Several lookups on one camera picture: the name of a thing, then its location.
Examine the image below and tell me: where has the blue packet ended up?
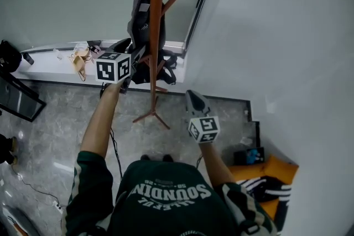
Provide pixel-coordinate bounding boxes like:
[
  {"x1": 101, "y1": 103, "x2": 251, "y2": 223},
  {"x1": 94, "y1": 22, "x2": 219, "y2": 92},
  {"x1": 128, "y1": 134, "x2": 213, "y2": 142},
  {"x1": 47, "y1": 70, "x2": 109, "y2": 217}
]
[{"x1": 247, "y1": 148, "x2": 264, "y2": 164}]

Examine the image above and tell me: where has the black framed curved mirror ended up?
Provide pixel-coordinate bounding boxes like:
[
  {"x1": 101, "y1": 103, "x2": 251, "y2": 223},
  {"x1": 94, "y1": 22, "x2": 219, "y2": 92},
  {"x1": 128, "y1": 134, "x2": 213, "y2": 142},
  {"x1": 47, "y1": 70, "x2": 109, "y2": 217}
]
[{"x1": 0, "y1": 62, "x2": 47, "y2": 123}]

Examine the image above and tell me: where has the large black backpack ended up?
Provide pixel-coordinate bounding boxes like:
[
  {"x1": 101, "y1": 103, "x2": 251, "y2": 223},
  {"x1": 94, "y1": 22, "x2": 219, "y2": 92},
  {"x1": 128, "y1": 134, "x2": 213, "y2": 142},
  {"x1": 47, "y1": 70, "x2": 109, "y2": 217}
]
[{"x1": 127, "y1": 44, "x2": 178, "y2": 86}]

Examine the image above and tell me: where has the black bottle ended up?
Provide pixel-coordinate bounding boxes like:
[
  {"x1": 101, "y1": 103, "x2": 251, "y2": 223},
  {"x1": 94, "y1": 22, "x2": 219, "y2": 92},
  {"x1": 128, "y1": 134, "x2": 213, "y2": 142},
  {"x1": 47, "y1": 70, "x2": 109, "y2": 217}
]
[{"x1": 22, "y1": 52, "x2": 35, "y2": 66}]

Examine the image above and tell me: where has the person's right forearm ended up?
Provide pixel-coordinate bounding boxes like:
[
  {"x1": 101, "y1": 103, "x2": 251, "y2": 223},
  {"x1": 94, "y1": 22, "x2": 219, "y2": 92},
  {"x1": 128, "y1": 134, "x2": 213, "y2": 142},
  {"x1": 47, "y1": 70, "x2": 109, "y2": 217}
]
[{"x1": 198, "y1": 141, "x2": 238, "y2": 185}]

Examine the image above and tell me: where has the dark grey garment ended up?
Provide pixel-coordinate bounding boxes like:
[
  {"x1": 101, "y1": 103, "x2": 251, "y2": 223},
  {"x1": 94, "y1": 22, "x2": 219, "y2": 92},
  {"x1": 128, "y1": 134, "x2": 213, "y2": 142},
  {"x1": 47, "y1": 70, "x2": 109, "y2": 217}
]
[{"x1": 127, "y1": 0, "x2": 168, "y2": 51}]

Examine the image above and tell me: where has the brown wooden coat rack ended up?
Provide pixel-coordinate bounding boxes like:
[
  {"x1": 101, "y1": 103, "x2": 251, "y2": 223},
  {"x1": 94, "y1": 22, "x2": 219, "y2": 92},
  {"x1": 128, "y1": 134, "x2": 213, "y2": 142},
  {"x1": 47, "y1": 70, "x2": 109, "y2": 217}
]
[{"x1": 131, "y1": 0, "x2": 179, "y2": 131}]

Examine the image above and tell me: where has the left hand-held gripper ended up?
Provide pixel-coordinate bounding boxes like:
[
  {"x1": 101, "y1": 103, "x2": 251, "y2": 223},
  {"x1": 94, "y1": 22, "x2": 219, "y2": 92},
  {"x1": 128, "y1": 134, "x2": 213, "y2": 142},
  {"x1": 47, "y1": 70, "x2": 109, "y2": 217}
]
[{"x1": 95, "y1": 38, "x2": 148, "y2": 95}]

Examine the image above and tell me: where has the black floor cable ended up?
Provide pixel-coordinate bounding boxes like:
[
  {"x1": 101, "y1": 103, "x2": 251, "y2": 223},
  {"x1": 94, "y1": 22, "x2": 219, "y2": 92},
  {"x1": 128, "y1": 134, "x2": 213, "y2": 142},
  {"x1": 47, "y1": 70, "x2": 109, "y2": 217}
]
[{"x1": 15, "y1": 172, "x2": 67, "y2": 207}]

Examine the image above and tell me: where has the grey curved furniture piece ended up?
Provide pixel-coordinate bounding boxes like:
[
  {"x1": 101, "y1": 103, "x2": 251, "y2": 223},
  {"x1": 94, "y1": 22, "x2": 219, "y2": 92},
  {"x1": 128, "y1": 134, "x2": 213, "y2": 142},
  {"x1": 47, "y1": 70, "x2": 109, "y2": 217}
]
[{"x1": 0, "y1": 203, "x2": 37, "y2": 236}]

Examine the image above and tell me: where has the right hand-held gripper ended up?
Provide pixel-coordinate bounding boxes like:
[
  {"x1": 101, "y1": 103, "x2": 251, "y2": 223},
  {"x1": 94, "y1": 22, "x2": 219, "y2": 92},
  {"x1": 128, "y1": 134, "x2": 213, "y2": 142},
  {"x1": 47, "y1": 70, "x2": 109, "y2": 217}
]
[{"x1": 185, "y1": 90, "x2": 221, "y2": 145}]

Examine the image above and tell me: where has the white power strip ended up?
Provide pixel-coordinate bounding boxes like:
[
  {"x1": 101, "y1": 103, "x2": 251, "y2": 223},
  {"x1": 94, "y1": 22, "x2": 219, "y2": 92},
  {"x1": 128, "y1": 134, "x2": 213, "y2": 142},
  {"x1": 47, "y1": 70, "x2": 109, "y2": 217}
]
[{"x1": 52, "y1": 200, "x2": 64, "y2": 214}]

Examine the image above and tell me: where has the small black backpack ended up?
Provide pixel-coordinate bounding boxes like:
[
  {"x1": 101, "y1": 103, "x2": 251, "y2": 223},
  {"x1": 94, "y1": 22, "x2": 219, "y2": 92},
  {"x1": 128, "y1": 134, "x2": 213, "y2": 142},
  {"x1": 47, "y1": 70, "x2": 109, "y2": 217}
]
[{"x1": 0, "y1": 39, "x2": 23, "y2": 73}]

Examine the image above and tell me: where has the person's left forearm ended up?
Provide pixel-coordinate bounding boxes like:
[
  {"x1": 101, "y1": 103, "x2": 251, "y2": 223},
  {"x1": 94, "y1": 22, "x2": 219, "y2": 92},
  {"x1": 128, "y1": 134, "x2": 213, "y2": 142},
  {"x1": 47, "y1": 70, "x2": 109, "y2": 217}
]
[{"x1": 79, "y1": 82, "x2": 124, "y2": 160}]

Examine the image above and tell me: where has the black box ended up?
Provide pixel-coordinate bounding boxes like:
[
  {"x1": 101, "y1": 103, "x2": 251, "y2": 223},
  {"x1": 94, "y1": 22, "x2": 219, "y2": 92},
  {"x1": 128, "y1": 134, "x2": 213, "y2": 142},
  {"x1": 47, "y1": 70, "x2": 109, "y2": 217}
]
[{"x1": 233, "y1": 146, "x2": 266, "y2": 167}]

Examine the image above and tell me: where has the white window ledge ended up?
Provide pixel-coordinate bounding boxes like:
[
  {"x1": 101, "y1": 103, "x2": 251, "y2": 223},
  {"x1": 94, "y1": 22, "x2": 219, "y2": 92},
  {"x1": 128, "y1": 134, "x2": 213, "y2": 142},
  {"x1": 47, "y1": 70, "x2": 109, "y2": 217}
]
[{"x1": 15, "y1": 40, "x2": 186, "y2": 93}]

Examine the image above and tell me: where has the orange bag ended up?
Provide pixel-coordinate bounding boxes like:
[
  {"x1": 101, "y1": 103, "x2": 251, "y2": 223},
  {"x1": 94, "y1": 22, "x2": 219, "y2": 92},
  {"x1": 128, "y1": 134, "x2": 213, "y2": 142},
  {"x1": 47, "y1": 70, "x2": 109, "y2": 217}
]
[{"x1": 228, "y1": 154, "x2": 300, "y2": 222}]

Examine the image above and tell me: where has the left hand-held gripper cable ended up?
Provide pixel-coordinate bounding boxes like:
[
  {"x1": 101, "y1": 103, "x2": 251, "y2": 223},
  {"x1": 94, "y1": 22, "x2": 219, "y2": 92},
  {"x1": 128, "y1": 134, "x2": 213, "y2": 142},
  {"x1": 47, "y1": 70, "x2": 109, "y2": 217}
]
[{"x1": 108, "y1": 129, "x2": 123, "y2": 181}]

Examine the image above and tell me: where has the person's dark green shirt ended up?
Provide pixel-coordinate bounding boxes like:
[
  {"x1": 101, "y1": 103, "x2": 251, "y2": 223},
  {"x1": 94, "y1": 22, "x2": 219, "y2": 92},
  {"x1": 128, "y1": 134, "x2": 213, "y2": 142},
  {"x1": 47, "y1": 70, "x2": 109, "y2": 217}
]
[{"x1": 64, "y1": 150, "x2": 278, "y2": 236}]

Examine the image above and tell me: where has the black white striped jacket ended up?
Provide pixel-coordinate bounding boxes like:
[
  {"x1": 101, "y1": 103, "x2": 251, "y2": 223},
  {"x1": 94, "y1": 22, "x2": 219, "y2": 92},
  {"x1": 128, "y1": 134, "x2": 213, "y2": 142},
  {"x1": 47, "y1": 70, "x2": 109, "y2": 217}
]
[{"x1": 237, "y1": 176, "x2": 293, "y2": 233}]

